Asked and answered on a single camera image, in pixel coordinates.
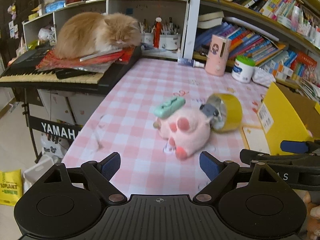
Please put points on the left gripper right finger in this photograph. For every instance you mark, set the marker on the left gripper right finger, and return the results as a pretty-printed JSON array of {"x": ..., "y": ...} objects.
[{"x": 221, "y": 175}]

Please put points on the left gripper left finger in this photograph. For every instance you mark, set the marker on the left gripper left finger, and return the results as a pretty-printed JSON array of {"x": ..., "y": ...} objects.
[{"x": 98, "y": 176}]

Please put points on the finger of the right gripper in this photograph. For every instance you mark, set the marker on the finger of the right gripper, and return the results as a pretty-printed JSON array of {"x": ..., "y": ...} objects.
[{"x": 297, "y": 147}]

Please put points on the pink pig plush toy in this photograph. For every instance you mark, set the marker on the pink pig plush toy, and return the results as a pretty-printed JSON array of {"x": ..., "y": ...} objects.
[{"x": 187, "y": 130}]

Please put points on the grey blue toy robot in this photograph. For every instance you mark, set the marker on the grey blue toy robot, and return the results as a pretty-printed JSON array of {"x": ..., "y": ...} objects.
[{"x": 213, "y": 115}]

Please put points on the yellow tape roll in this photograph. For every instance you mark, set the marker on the yellow tape roll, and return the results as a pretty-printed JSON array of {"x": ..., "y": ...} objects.
[{"x": 229, "y": 112}]

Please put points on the mint green small device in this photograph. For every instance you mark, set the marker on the mint green small device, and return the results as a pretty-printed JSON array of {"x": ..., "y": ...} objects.
[{"x": 167, "y": 108}]

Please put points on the yellow cardboard box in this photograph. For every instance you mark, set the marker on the yellow cardboard box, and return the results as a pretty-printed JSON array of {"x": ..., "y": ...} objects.
[{"x": 285, "y": 115}]

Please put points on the white orange medicine box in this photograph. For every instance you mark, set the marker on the white orange medicine box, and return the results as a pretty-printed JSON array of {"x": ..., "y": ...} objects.
[{"x": 283, "y": 69}]

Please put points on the white quilted pouch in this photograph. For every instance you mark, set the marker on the white quilted pouch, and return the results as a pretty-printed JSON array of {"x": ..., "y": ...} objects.
[{"x": 262, "y": 77}]

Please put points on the yellow plastic bag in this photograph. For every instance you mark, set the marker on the yellow plastic bag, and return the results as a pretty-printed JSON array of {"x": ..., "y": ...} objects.
[{"x": 11, "y": 188}]

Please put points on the black electronic keyboard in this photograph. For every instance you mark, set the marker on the black electronic keyboard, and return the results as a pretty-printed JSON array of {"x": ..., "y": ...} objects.
[{"x": 24, "y": 74}]

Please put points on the white jar green lid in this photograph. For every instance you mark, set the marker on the white jar green lid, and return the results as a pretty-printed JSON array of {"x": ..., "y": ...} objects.
[{"x": 243, "y": 69}]

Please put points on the pink cylindrical humidifier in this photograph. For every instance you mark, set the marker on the pink cylindrical humidifier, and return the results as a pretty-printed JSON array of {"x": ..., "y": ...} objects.
[{"x": 217, "y": 55}]

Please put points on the small spray bottle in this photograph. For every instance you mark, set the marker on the small spray bottle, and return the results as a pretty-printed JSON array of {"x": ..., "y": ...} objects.
[{"x": 190, "y": 63}]

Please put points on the row of leaning books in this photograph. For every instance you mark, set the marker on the row of leaning books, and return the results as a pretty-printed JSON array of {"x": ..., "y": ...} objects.
[{"x": 244, "y": 41}]

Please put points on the red papers under cat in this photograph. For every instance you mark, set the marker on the red papers under cat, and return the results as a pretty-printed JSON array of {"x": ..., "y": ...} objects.
[{"x": 97, "y": 63}]

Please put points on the white pen holder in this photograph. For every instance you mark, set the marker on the white pen holder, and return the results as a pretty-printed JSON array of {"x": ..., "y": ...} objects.
[{"x": 170, "y": 42}]

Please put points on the orange fluffy cat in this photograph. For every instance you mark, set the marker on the orange fluffy cat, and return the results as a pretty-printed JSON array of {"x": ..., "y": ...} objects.
[{"x": 91, "y": 32}]

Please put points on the red bottle figurine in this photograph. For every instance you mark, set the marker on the red bottle figurine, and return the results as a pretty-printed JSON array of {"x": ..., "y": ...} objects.
[{"x": 157, "y": 32}]

